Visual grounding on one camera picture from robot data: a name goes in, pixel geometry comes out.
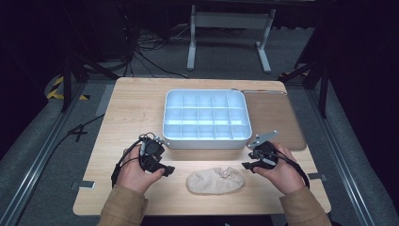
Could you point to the person's left hand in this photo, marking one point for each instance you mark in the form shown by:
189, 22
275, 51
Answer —
133, 175

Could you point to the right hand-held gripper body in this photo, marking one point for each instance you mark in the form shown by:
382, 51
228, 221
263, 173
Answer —
266, 153

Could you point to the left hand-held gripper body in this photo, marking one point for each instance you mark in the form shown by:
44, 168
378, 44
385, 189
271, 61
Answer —
153, 150

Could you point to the person's right hand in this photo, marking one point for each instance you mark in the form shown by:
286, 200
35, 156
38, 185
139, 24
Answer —
284, 175

